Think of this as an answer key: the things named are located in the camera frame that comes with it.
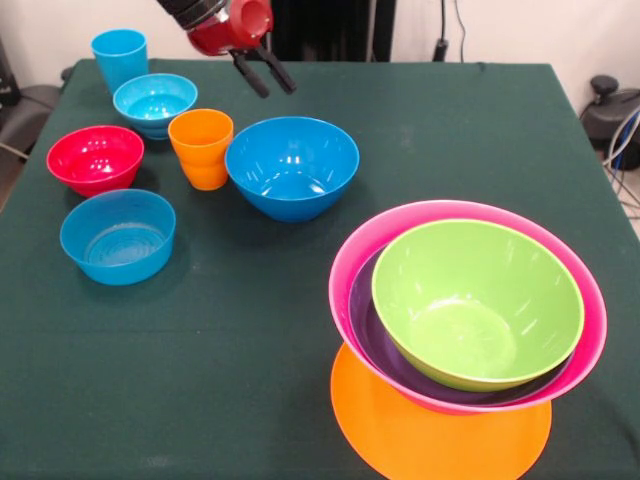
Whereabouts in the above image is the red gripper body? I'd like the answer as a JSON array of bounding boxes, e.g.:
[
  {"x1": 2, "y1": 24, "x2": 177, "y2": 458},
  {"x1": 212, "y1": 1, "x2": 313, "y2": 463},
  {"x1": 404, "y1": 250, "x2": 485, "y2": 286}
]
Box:
[{"x1": 187, "y1": 0, "x2": 275, "y2": 57}]

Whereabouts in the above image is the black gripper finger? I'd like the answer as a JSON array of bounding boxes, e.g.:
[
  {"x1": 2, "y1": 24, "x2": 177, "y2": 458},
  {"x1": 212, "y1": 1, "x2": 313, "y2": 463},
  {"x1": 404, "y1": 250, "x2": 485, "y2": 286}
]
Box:
[
  {"x1": 256, "y1": 43, "x2": 298, "y2": 95},
  {"x1": 230, "y1": 49, "x2": 271, "y2": 99}
]

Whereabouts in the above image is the large pink bowl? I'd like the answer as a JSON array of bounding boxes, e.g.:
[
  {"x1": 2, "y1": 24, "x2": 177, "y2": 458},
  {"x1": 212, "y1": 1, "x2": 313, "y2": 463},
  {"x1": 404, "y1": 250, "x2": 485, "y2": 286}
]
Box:
[{"x1": 327, "y1": 199, "x2": 609, "y2": 416}]

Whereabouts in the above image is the purple bowl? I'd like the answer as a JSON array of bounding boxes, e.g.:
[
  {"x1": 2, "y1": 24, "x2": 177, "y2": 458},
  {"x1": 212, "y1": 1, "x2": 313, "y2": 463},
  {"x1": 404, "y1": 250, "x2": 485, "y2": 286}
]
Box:
[{"x1": 347, "y1": 247, "x2": 576, "y2": 407}]

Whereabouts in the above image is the green bowl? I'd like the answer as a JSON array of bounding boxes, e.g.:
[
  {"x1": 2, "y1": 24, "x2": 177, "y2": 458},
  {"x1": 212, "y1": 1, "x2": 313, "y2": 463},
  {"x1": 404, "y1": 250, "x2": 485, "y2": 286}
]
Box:
[{"x1": 371, "y1": 218, "x2": 586, "y2": 393}]

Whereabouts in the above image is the large orange bowl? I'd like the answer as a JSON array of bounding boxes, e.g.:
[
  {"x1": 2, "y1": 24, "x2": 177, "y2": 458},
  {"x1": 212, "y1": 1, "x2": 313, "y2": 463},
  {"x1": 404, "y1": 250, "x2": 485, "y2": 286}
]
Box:
[{"x1": 330, "y1": 342, "x2": 554, "y2": 480}]

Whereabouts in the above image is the orange cup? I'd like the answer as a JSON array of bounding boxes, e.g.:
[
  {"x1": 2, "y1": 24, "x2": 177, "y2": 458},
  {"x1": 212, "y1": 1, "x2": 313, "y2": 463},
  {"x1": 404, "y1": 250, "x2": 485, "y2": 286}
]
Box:
[{"x1": 167, "y1": 108, "x2": 235, "y2": 192}]

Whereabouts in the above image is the small ribbed cyan bowl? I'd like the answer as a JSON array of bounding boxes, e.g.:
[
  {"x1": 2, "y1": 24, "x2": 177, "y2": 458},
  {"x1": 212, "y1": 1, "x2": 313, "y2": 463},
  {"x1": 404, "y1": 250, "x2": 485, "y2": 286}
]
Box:
[{"x1": 112, "y1": 72, "x2": 199, "y2": 141}]

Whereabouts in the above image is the blue cup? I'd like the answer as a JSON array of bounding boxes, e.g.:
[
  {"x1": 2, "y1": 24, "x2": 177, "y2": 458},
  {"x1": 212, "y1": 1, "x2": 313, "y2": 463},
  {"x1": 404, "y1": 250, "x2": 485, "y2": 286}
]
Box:
[{"x1": 90, "y1": 28, "x2": 150, "y2": 96}]

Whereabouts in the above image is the small crimson bowl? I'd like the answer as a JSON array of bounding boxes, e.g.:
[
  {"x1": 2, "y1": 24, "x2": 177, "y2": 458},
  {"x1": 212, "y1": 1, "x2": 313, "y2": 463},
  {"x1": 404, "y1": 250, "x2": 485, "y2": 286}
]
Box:
[{"x1": 45, "y1": 124, "x2": 146, "y2": 198}]

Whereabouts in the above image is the translucent blue bowl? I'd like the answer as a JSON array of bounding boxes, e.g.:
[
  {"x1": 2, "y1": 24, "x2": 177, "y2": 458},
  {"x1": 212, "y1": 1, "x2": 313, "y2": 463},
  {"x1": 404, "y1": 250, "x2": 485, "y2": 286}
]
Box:
[{"x1": 59, "y1": 188, "x2": 177, "y2": 287}]

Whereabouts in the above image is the dark green tablecloth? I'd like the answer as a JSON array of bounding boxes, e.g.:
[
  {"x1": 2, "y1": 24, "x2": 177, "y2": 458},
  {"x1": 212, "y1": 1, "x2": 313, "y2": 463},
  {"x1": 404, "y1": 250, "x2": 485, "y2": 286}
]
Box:
[{"x1": 0, "y1": 58, "x2": 640, "y2": 480}]

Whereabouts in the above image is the black hanging cable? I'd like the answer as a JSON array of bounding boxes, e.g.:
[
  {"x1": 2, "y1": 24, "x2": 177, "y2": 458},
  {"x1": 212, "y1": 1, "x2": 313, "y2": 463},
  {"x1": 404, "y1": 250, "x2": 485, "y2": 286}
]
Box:
[{"x1": 432, "y1": 0, "x2": 469, "y2": 64}]

